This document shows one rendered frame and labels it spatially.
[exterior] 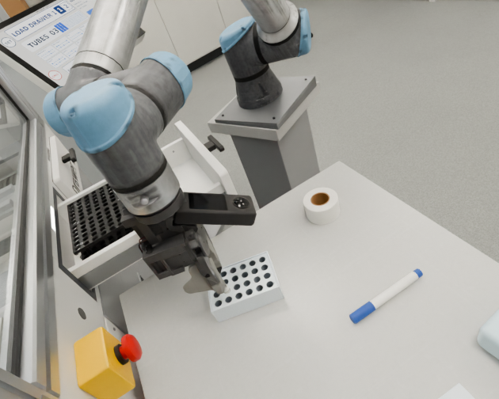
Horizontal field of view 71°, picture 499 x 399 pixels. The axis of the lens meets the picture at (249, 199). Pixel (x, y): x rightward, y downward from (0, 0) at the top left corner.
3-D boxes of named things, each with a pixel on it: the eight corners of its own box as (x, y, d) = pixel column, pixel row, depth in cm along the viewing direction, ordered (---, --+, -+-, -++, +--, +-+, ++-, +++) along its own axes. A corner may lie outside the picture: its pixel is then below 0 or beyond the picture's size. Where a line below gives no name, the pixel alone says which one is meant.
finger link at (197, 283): (196, 301, 59) (172, 263, 54) (228, 289, 59) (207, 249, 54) (196, 316, 56) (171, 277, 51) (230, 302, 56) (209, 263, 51)
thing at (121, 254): (190, 156, 91) (180, 136, 87) (231, 206, 72) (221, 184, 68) (45, 237, 84) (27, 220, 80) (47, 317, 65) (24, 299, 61)
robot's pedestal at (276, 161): (293, 214, 182) (250, 78, 133) (348, 229, 164) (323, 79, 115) (262, 259, 167) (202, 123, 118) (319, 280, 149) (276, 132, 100)
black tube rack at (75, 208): (167, 177, 86) (155, 157, 82) (190, 214, 73) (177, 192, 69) (84, 224, 82) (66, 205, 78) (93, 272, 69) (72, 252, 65)
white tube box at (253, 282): (272, 262, 68) (267, 250, 65) (284, 298, 61) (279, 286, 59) (212, 284, 68) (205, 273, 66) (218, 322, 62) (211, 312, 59)
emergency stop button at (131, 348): (141, 339, 53) (127, 326, 50) (147, 361, 50) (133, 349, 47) (123, 350, 52) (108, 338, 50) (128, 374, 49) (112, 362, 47)
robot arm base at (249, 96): (253, 83, 123) (243, 57, 117) (290, 81, 114) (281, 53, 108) (230, 108, 116) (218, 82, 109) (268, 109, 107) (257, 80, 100)
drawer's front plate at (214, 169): (196, 154, 93) (179, 119, 86) (245, 210, 72) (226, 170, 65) (191, 157, 93) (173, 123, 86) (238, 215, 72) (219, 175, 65)
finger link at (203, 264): (207, 272, 56) (185, 233, 52) (218, 268, 56) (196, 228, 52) (210, 294, 52) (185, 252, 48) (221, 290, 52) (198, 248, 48)
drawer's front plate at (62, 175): (77, 162, 111) (55, 134, 104) (87, 210, 90) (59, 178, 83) (72, 165, 111) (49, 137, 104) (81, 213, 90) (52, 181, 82)
